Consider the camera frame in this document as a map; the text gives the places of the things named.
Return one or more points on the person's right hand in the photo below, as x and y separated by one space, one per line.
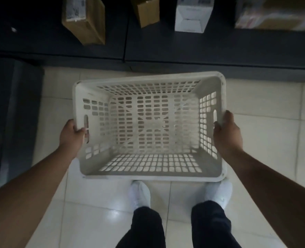
228 139

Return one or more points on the person's left hand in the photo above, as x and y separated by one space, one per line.
70 138

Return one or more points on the white plastic crate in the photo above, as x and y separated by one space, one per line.
152 175

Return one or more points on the person's right forearm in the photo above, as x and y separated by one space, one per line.
279 196

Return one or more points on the person's left forearm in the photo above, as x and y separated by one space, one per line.
23 201

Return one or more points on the person's right leg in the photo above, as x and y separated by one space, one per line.
212 227

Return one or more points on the person's leg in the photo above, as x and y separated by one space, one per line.
212 227
144 229

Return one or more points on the person's left leg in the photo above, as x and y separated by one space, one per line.
144 229

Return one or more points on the black shelf unit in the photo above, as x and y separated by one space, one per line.
20 113
193 49

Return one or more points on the white right shoe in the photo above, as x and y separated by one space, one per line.
219 193

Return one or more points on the white shoe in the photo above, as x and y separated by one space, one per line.
219 193
140 194

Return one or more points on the white left shoe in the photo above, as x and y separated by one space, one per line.
140 194

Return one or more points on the tall brown cardboard box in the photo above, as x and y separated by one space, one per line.
90 23

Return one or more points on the white cardboard box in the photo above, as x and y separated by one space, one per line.
191 20

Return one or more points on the wide taped cardboard box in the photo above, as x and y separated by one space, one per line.
271 12

